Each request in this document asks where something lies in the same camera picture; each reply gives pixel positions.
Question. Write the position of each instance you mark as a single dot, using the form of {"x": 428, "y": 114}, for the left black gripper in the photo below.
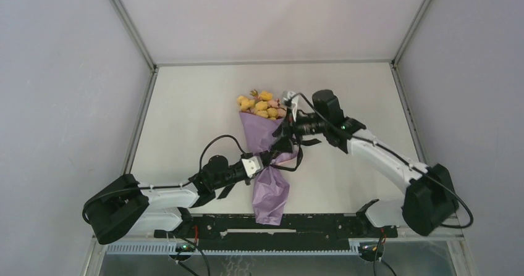
{"x": 248, "y": 179}

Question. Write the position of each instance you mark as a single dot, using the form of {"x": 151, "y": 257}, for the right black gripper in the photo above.
{"x": 285, "y": 133}

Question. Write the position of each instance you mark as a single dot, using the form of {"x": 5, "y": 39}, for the pink wrapping paper sheet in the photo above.
{"x": 270, "y": 189}

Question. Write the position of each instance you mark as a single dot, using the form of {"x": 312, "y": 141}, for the yellow fake flower stem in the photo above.
{"x": 255, "y": 103}

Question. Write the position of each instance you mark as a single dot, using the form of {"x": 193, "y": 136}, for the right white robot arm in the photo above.
{"x": 430, "y": 200}

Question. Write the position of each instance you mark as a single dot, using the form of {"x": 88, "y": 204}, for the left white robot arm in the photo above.
{"x": 128, "y": 207}

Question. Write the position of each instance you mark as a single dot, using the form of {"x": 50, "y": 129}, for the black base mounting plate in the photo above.
{"x": 296, "y": 231}

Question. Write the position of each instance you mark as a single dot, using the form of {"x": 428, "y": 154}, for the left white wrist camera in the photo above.
{"x": 252, "y": 165}

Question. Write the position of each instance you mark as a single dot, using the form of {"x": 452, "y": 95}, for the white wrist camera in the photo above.
{"x": 289, "y": 99}
{"x": 252, "y": 165}

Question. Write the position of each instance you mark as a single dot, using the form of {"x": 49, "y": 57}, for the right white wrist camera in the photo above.
{"x": 289, "y": 99}

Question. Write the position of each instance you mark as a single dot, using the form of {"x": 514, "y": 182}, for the white cable duct strip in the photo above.
{"x": 164, "y": 248}

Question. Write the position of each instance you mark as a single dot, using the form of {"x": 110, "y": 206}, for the aluminium frame rail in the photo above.
{"x": 133, "y": 33}

